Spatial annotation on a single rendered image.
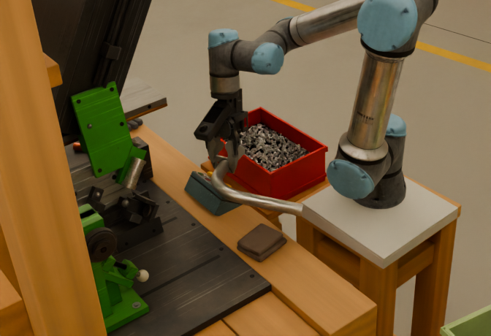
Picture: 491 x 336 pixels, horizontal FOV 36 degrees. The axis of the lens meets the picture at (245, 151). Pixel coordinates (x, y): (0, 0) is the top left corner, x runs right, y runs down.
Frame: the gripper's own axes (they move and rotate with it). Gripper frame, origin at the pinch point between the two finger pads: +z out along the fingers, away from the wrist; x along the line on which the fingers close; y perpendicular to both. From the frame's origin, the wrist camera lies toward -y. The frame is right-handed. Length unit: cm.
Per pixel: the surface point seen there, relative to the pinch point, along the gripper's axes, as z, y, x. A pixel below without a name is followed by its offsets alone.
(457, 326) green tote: 14, -16, -70
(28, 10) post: -57, -87, -38
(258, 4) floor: 19, 313, 199
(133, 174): -3.3, -22.4, 10.2
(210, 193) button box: 6.3, -4.0, 1.3
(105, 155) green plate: -8.4, -25.7, 15.7
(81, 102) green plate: -22.1, -29.1, 18.5
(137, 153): -7.1, -18.2, 12.3
